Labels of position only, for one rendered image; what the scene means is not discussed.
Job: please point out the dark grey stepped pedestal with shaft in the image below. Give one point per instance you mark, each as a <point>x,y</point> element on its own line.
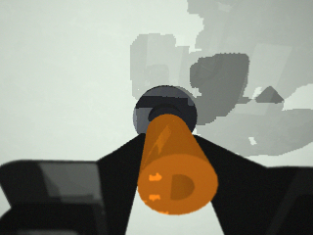
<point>161,100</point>

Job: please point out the orange knob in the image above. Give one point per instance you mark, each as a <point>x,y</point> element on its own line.
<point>175,176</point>

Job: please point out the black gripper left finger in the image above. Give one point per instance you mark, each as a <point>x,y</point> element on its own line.
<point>109,184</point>

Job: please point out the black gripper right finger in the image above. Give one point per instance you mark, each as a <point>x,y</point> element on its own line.
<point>252,198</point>

